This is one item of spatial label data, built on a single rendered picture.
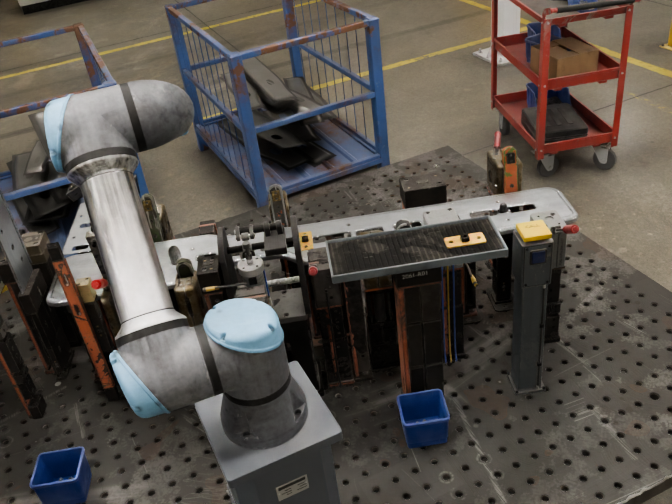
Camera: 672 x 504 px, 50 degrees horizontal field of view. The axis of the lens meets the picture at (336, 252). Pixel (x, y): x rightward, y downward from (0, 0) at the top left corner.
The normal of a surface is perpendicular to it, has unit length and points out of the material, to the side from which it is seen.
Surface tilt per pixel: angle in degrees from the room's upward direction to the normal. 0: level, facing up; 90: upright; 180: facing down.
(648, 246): 0
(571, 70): 90
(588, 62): 90
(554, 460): 0
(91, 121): 49
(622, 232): 0
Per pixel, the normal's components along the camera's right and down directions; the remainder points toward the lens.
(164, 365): 0.18, -0.20
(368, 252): -0.11, -0.82
